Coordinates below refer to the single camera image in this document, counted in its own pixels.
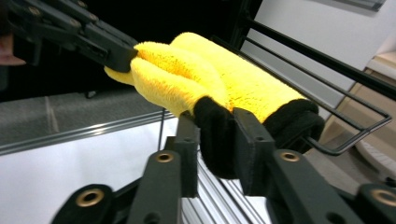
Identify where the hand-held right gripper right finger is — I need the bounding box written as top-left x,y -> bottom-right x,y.
233,106 -> 277,198

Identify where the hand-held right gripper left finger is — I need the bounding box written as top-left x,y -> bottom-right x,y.
173,110 -> 200,199

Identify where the yellow and black towel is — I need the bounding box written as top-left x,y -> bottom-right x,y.
104,31 -> 326,180

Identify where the black wire drying rack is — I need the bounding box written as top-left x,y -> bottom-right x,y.
157,0 -> 396,157

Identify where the aluminium frame rail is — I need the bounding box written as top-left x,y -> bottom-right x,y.
0,110 -> 177,157
181,152 -> 273,224

